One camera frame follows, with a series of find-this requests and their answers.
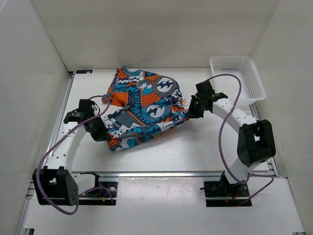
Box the colourful patterned shorts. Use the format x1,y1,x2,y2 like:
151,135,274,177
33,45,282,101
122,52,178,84
102,67,188,151

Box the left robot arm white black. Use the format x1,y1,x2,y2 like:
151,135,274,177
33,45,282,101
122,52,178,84
32,99,109,206

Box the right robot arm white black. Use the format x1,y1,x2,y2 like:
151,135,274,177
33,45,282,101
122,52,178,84
187,81,276,196

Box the white plastic basket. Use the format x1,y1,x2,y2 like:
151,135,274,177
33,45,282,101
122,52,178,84
209,55,266,106

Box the black label tag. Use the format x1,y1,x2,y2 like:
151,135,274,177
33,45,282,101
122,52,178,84
76,70,93,74

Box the aluminium rail front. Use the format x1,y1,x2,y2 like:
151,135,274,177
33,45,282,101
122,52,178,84
97,171,279,178

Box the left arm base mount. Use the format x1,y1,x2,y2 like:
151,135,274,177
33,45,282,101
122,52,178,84
73,172,118,206

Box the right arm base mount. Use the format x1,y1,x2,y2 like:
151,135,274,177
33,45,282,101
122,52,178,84
200,173,252,208

